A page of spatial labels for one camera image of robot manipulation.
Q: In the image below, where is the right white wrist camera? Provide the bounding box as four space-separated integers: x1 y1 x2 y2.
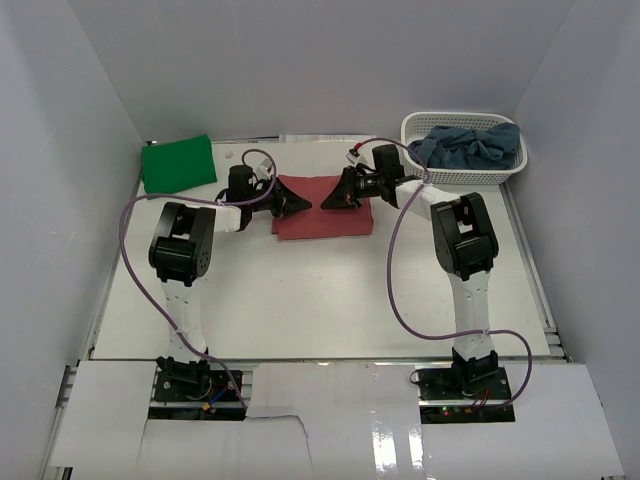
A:
346 144 373 171

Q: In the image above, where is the blue t shirt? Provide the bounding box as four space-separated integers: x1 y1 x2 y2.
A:
409 123 520 170

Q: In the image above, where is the white plastic basket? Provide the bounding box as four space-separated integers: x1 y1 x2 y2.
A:
400 111 528 185

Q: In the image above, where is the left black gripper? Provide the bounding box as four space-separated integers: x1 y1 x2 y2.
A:
246 175 312 220

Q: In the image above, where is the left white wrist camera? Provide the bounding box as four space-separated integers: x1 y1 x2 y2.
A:
255 158 277 182

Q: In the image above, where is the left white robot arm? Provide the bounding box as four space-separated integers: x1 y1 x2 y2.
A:
148 165 312 400

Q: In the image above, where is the folded green t shirt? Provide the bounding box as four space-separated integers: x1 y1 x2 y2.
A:
141 135 218 194

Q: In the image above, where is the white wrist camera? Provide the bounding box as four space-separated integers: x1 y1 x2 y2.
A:
346 144 373 171
255 158 277 182

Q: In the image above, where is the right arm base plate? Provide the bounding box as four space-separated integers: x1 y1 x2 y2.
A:
409 367 516 425

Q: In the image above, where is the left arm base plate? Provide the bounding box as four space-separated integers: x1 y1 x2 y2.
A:
148 370 246 422

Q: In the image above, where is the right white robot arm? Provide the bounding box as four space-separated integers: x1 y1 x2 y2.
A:
321 143 499 399

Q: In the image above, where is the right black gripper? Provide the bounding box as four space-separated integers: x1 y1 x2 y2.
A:
321 166 385 211

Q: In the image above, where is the red t shirt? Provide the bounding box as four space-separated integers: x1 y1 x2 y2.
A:
271 175 374 241

